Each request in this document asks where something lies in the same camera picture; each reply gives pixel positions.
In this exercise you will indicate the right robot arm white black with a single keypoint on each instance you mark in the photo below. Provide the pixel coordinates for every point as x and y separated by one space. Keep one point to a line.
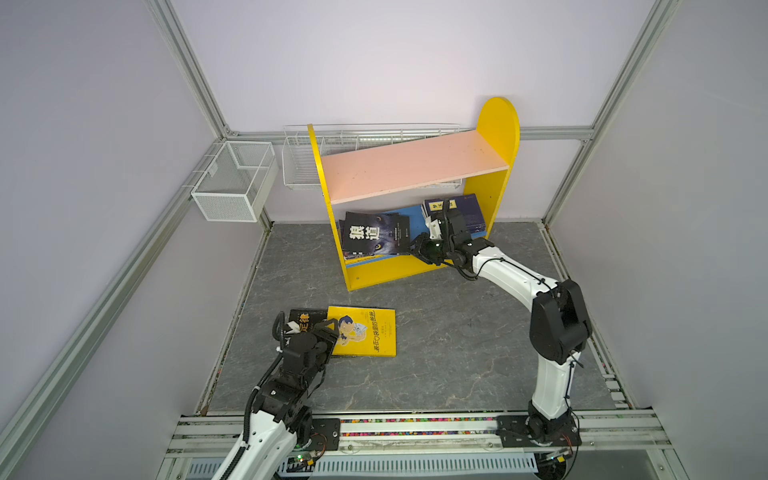
559 327

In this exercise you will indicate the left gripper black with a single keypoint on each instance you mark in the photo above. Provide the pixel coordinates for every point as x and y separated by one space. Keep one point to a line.
325 337

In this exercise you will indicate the yellow shelf with pink and blue boards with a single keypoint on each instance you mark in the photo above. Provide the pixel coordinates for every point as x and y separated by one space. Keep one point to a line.
482 158

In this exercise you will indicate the white wire rack basket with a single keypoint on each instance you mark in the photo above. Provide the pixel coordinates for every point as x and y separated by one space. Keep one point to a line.
297 157

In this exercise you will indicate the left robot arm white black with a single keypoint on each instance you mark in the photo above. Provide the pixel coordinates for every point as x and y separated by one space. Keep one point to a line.
276 416

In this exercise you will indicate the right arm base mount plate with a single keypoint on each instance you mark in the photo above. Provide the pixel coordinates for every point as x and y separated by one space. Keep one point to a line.
536 431

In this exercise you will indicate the white vent grille panel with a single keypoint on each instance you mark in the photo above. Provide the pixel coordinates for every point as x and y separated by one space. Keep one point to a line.
408 466

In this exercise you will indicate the thin yellow book underneath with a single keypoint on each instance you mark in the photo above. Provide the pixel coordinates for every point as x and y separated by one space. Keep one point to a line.
364 332

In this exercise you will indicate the white mesh box basket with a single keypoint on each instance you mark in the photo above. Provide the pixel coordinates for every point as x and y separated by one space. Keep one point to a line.
236 183

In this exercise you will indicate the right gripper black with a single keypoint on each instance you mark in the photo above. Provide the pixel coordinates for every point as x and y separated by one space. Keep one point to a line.
420 249

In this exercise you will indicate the aluminium rail with colourful strip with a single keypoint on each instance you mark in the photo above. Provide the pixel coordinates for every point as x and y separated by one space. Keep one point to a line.
434 432

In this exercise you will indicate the black book orange characters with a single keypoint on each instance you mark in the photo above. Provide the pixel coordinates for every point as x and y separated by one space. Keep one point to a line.
300 320

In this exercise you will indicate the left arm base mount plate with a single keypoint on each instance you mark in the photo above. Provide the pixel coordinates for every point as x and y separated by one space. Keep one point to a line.
319 434

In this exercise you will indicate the dark purple book red circle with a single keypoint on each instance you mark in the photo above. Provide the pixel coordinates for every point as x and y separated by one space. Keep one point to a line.
366 255

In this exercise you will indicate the black book white characters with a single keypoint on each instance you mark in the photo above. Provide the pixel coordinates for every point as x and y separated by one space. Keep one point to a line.
375 234

